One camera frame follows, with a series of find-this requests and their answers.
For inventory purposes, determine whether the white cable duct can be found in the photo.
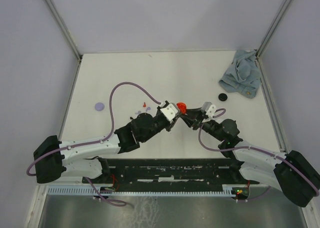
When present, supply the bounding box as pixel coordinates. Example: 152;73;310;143
47;184;237;197

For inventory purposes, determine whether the left aluminium frame post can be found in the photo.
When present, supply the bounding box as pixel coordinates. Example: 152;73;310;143
43;0;82;61

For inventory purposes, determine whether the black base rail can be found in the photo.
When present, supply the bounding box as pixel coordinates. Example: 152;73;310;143
91;158;249;193

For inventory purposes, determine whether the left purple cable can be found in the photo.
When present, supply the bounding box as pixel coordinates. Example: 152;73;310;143
26;82;166;206

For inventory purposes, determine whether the right aluminium frame post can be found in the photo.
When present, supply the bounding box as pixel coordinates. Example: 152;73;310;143
256;0;294;59

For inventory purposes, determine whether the purple cable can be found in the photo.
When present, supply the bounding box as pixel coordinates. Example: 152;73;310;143
198;108;320;201
26;82;166;206

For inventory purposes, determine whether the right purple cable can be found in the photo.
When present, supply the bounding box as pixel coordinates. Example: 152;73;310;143
198;108;320;201

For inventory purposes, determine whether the blue denim cloth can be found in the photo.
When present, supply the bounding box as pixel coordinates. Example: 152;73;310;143
218;50;261;99

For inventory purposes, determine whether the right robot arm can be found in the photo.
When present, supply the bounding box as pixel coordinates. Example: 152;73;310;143
181;105;320;207

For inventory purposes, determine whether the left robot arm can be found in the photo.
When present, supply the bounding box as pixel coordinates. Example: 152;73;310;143
30;104;181;184

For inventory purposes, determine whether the black earbud charging case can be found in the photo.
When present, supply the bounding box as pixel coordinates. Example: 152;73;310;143
218;93;228;102

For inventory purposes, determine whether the aluminium frame post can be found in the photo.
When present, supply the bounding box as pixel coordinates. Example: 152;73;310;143
43;0;82;61
256;0;294;59

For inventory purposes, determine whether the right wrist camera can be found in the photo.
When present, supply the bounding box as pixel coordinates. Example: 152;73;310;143
201;102;217;120

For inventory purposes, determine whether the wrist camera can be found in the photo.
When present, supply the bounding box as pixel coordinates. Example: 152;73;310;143
201;102;217;120
160;103;180;123

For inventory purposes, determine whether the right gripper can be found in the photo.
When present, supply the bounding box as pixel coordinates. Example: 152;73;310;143
180;106;225;142

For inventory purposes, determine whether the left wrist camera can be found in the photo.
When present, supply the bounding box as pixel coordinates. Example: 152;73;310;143
160;103;180;123

